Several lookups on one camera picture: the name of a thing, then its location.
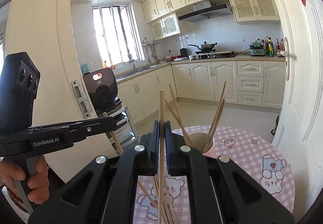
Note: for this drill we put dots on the pink utensil cup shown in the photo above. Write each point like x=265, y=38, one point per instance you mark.
x=199, y=141

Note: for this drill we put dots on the silver door handle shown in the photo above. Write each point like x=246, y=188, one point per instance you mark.
x=286, y=54

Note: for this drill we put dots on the black range hood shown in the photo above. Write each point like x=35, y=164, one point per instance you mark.
x=218, y=10

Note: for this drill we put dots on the chopstick in cup left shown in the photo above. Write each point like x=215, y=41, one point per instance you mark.
x=176, y=114

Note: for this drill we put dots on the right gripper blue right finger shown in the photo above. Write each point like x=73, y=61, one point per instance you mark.
x=169, y=147

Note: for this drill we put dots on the door frame lock plate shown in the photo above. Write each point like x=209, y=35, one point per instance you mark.
x=81, y=98

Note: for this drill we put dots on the green bottle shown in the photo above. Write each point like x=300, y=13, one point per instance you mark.
x=270, y=47

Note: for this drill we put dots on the lower white cabinets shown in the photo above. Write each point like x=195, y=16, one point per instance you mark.
x=255, y=83

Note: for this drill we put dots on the sink faucet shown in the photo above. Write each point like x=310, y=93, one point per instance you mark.
x=132, y=61

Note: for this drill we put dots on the gas stove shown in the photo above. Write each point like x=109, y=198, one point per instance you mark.
x=212, y=55

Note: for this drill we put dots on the kitchen window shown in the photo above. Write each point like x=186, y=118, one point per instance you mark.
x=117, y=35

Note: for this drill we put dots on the black air fryer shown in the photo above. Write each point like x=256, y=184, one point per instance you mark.
x=102, y=87

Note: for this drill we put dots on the green electric cooker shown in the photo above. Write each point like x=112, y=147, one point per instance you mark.
x=257, y=48

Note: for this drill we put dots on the pink checkered tablecloth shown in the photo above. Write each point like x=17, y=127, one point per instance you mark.
x=219, y=190

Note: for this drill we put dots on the chopstick lying on table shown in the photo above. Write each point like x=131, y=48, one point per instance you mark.
x=147, y=194

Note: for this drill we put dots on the wok with lid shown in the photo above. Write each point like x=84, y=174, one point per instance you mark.
x=205, y=46

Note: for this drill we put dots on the white door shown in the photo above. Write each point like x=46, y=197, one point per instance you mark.
x=299, y=133

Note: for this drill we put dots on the wooden chopstick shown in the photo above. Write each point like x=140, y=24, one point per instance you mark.
x=117, y=143
x=161, y=152

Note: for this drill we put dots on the chopstick in cup right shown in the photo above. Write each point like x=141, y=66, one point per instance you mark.
x=216, y=119

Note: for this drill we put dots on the chopstick in cup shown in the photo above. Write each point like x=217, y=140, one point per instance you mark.
x=176, y=114
x=216, y=119

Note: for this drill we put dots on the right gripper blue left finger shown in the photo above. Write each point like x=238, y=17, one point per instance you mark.
x=155, y=145

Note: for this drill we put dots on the dark sauce bottle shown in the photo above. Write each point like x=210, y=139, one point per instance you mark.
x=278, y=48

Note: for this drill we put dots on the metal shelf rack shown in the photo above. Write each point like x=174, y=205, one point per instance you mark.
x=125, y=132

